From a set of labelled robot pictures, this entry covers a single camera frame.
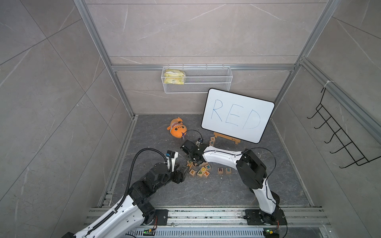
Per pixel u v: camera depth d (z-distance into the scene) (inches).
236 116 37.1
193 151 27.9
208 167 34.7
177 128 39.7
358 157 23.0
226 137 39.7
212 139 40.2
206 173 33.8
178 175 25.3
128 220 22.6
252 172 20.2
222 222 28.7
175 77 34.6
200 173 33.8
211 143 39.7
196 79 39.5
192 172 33.8
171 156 25.0
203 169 34.6
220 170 34.0
